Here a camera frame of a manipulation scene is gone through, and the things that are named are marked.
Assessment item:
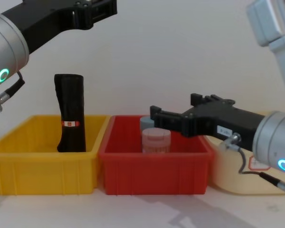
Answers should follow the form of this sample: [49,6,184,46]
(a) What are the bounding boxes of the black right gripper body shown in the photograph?
[182,101,266,151]

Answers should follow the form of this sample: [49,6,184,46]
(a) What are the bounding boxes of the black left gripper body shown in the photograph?
[1,0,86,57]

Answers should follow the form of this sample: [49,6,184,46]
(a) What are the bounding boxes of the grey capped jar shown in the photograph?
[139,116,158,132]

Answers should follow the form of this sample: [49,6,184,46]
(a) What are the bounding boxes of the clear pink jar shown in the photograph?
[141,128,172,154]

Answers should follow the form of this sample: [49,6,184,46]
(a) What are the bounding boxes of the cream plastic container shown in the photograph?
[202,111,285,196]

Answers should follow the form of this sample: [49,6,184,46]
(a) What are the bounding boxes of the red plastic bin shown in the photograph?
[98,115,215,196]

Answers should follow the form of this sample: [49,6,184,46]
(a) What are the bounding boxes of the black bag roll red label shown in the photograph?
[54,74,87,153]

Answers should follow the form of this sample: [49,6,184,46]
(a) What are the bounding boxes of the white table cloth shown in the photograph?
[0,133,285,228]

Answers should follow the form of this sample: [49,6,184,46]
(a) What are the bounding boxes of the yellow plastic bin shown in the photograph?
[0,114,111,196]

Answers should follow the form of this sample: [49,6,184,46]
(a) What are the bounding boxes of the right wrist dark cable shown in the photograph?
[219,133,285,191]

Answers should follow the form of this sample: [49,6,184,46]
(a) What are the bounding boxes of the wrist dark cable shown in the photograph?
[0,71,26,105]
[219,133,285,191]

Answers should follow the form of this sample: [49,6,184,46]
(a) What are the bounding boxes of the left wrist dark cable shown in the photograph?
[0,71,26,105]

